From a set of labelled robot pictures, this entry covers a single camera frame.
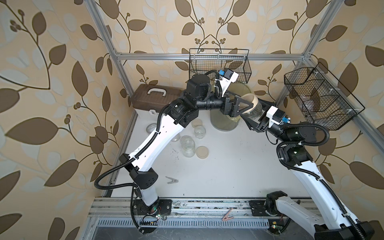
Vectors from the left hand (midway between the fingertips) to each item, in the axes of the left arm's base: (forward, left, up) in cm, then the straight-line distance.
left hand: (243, 98), depth 52 cm
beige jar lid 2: (+5, +13, -51) cm, 52 cm away
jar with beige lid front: (+6, +22, -46) cm, 51 cm away
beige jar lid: (+28, +17, -50) cm, 60 cm away
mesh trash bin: (+22, -3, -42) cm, 48 cm away
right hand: (+1, -3, -5) cm, 6 cm away
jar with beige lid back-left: (+20, +14, -51) cm, 57 cm away
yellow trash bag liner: (+39, -11, -26) cm, 48 cm away
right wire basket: (+18, -48, -16) cm, 54 cm away
